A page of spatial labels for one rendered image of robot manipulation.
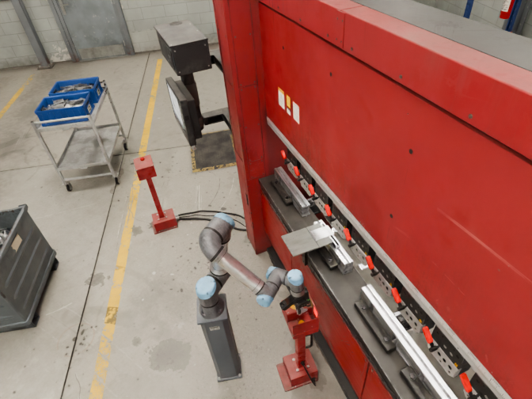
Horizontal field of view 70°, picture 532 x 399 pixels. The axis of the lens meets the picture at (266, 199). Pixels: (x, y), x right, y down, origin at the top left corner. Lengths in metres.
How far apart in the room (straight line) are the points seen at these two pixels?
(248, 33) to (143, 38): 6.48
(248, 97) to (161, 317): 1.91
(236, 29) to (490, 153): 1.72
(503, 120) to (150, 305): 2.98
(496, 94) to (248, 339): 2.50
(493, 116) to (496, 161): 0.12
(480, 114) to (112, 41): 8.29
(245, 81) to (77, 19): 6.68
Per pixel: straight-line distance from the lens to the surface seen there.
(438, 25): 1.42
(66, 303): 3.82
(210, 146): 5.11
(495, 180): 1.17
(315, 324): 2.28
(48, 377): 3.48
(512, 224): 1.18
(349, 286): 2.27
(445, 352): 1.71
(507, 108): 1.07
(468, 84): 1.14
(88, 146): 5.14
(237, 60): 2.52
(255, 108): 2.68
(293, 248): 2.27
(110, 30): 8.90
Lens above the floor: 2.70
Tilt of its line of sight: 41 degrees down
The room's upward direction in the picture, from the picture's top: 5 degrees counter-clockwise
